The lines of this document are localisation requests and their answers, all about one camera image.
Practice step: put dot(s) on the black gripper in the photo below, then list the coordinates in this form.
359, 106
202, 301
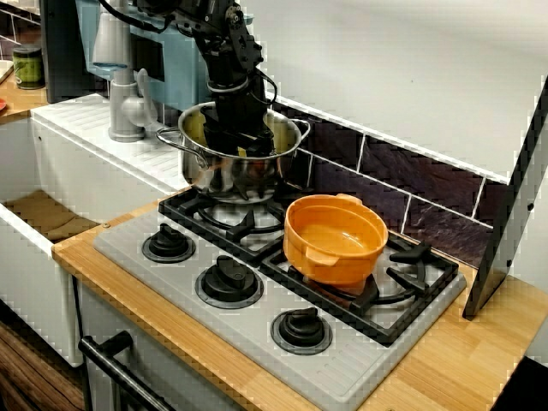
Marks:
237, 115

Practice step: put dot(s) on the stainless steel pot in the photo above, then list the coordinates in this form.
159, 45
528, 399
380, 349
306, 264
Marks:
222, 175

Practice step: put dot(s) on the orange plastic pot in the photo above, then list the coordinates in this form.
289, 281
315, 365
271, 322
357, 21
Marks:
334, 269

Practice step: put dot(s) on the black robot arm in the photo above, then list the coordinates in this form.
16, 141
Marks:
231, 43

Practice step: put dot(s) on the black burner grate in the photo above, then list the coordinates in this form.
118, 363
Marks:
175, 207
411, 254

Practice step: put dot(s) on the light blue plastic bin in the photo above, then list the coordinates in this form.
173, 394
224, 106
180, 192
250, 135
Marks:
173, 73

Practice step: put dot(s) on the black stove knob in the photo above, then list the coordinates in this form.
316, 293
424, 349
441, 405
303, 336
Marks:
169, 242
229, 280
301, 329

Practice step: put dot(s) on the grey toy faucet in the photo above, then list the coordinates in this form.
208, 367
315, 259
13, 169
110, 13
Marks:
124, 111

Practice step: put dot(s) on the white sink basin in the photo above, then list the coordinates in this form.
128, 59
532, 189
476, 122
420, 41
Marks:
107, 171

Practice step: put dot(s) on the grey stove top plate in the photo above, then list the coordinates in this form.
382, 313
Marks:
257, 317

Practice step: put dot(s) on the black upright box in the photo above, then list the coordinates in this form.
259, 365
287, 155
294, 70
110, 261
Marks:
64, 51

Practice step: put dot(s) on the green labelled can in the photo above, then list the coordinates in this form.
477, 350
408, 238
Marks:
27, 68

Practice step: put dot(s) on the white oven door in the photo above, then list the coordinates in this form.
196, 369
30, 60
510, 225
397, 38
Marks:
180, 372

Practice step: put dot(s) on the red plate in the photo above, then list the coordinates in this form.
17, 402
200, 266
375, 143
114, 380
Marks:
2, 106

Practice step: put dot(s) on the white cutting board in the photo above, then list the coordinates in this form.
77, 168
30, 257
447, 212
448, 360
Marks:
4, 70

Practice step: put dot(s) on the dark side panel board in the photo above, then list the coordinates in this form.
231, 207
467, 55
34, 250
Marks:
490, 278

